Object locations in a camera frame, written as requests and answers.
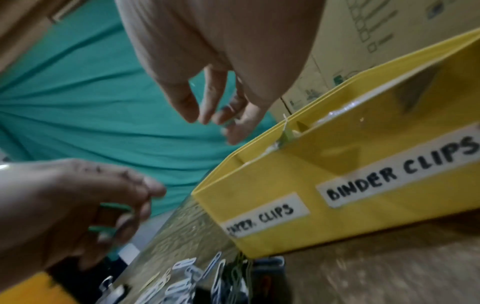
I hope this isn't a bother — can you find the person's right hand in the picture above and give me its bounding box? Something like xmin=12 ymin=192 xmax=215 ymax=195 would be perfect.
xmin=113 ymin=0 xmax=326 ymax=146

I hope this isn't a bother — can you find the wooden table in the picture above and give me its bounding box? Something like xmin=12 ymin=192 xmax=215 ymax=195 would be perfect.
xmin=93 ymin=196 xmax=480 ymax=304

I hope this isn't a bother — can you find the yellow divided sorting bin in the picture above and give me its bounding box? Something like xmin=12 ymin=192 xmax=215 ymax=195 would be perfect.
xmin=190 ymin=28 xmax=480 ymax=259

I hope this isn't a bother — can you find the teal curtain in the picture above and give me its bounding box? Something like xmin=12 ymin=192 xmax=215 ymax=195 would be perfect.
xmin=0 ymin=0 xmax=281 ymax=217

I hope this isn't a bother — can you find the brown cardboard box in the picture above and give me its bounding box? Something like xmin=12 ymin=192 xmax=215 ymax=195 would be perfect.
xmin=267 ymin=0 xmax=480 ymax=123

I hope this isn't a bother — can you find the person's left hand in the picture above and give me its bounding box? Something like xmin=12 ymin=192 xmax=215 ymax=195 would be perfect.
xmin=0 ymin=158 xmax=168 ymax=290

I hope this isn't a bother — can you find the pile of coloured paper clips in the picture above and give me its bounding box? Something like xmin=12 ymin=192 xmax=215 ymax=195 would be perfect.
xmin=99 ymin=251 xmax=256 ymax=304

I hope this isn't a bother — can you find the group of black binder clips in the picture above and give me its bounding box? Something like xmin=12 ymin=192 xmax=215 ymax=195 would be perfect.
xmin=112 ymin=255 xmax=288 ymax=304

